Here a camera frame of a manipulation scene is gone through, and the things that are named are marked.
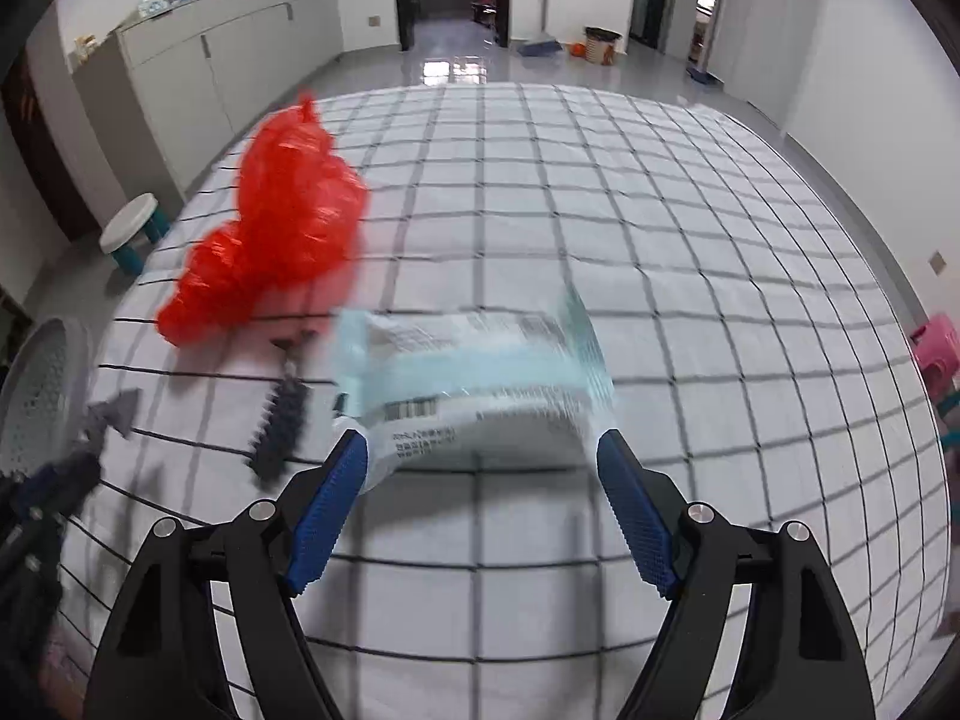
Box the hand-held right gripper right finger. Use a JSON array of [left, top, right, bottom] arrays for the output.
[[596, 427, 877, 720]]

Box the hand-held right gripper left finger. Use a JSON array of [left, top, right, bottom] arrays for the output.
[[88, 429, 370, 720]]

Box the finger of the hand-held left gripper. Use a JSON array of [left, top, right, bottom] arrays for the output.
[[73, 388, 143, 460], [247, 334, 314, 482]]

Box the grey perforated plastic basket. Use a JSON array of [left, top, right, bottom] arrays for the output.
[[0, 317, 95, 477]]

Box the white teal plastic packet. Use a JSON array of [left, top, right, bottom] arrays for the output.
[[330, 289, 620, 496]]

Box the red plastic bag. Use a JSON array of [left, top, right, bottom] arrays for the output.
[[156, 94, 372, 350]]

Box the white stool with teal legs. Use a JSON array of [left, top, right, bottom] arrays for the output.
[[100, 193, 170, 271]]

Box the dark brown door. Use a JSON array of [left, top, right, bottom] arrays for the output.
[[0, 37, 98, 241]]

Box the black white checked tablecloth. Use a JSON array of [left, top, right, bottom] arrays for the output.
[[56, 82, 950, 720]]

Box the pink plastic stool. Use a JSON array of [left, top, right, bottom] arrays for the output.
[[911, 313, 960, 398]]

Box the white long cabinet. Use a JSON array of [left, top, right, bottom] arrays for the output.
[[71, 0, 346, 200]]

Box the grey broom with blue dustpan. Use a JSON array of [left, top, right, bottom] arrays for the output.
[[517, 0, 562, 57]]

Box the wicker bin with black liner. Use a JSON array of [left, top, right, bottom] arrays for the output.
[[583, 26, 623, 66]]

